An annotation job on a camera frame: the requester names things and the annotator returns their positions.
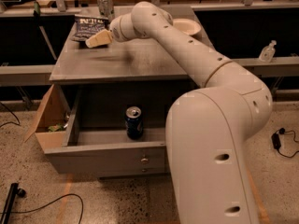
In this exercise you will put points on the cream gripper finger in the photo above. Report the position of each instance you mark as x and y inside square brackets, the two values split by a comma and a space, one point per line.
[97, 40]

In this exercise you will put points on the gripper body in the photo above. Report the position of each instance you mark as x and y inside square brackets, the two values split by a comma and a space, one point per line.
[116, 32]

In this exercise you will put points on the blue chip bag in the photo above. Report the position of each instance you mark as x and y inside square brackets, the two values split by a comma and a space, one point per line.
[87, 26]

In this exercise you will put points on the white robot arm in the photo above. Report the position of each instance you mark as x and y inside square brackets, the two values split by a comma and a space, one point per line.
[205, 128]

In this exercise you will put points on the silver can on cabinet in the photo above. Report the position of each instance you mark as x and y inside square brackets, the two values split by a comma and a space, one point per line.
[106, 9]

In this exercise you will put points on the grey wooden cabinet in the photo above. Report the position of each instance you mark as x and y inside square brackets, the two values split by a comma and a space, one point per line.
[135, 64]

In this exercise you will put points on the blue soda can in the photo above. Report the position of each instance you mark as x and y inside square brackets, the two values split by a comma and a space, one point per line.
[134, 122]

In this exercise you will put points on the green item in box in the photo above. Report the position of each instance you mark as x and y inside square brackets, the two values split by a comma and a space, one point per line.
[55, 128]

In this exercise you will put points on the cardboard box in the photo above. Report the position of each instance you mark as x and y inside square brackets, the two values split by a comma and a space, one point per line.
[51, 113]

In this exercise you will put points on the open grey drawer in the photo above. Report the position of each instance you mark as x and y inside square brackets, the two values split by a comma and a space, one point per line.
[96, 140]

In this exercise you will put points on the black bar on floor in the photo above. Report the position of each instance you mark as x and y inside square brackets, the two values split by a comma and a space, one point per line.
[14, 191]

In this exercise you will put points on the grey metal rail frame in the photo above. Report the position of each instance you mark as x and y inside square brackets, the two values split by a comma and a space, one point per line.
[237, 32]

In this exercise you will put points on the black power adapter with cable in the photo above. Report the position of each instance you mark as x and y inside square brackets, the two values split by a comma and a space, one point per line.
[275, 138]

